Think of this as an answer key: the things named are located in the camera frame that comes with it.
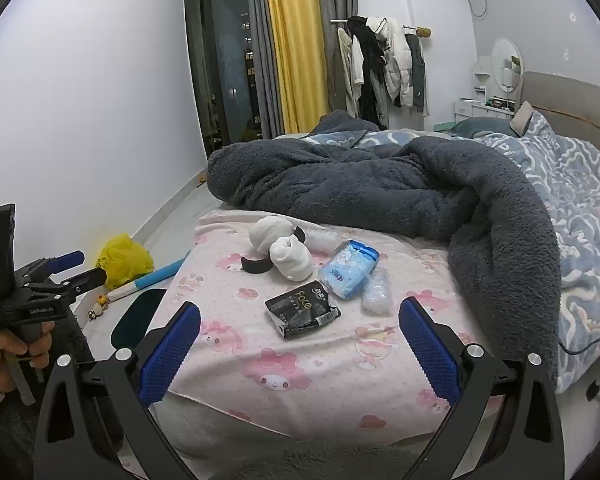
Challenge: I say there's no pink printed bed sheet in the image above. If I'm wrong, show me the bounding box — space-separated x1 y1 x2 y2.
152 208 501 443

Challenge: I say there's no black cable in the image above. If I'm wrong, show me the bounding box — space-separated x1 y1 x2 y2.
559 317 600 357

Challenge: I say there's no dark grey fleece blanket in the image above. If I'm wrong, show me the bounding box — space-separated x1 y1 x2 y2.
206 110 563 376

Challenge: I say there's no person's left hand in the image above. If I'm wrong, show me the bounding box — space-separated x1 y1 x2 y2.
0 319 57 394

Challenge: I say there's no beige hanging shirt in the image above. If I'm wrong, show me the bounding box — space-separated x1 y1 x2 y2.
336 27 366 116

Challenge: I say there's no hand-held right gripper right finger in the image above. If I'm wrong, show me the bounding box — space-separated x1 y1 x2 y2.
398 296 566 480

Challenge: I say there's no blue tissue packet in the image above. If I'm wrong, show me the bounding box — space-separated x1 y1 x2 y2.
318 240 381 300

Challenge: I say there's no black hanging garment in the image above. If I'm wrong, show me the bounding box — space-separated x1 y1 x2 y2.
347 16 388 128

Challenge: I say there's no dark blue pillow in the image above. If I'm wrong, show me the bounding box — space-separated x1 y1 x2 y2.
450 117 518 139

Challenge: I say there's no white puffer jacket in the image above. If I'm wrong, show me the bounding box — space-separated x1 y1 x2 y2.
377 17 416 108

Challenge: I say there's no white dresser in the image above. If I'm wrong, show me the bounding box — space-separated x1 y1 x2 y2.
454 60 523 122

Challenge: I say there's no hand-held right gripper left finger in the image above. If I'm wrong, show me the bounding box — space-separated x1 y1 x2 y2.
32 301 202 480

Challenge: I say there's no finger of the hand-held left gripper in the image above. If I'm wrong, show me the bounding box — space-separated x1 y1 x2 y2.
54 266 107 297
44 251 86 275

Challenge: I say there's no glass balcony door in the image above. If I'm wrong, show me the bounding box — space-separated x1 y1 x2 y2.
184 0 263 158

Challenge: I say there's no blue plush claw toy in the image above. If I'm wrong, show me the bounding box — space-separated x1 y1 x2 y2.
107 258 188 305

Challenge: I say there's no blue patterned duvet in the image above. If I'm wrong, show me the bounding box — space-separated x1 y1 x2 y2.
300 110 600 393

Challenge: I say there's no clothes rail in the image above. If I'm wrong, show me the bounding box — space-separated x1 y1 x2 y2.
330 19 433 40

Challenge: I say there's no grey bed headboard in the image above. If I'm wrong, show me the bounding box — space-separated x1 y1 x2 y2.
517 71 600 161

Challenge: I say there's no black foil packet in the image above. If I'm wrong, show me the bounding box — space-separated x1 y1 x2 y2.
265 287 342 341

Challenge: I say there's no person's grey fleece clothing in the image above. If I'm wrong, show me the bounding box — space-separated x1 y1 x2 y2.
0 302 431 480

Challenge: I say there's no clear bubble wrap piece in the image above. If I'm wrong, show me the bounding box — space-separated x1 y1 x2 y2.
361 266 393 316

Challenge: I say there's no grey hanging coat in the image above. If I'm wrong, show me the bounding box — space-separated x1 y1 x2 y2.
405 34 428 111

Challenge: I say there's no yellow curtain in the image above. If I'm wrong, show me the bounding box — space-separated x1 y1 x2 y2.
262 0 331 133

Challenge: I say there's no yellow plastic bag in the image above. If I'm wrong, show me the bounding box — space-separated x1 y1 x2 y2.
96 233 155 291

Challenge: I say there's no grey curtain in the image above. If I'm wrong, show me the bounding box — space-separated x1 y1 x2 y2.
246 0 286 138

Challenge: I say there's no round mirror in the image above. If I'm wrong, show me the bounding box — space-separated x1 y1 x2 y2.
491 37 524 93

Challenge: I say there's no dark trash bin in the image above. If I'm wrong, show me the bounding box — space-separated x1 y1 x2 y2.
109 288 168 348

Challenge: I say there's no small grey cushion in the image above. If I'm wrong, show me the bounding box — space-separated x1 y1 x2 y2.
510 101 535 136

